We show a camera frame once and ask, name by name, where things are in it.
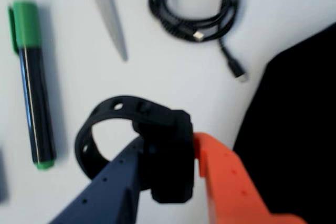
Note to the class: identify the blue-grey gripper finger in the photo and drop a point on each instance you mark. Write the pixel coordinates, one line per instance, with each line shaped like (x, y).
(110, 195)

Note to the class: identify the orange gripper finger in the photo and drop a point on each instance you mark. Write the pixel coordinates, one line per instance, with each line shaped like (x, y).
(231, 195)

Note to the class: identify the black fabric bag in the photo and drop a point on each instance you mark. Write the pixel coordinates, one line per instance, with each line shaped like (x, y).
(288, 129)

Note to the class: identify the black marker with green cap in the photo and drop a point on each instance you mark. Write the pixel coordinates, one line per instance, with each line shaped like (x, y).
(34, 90)

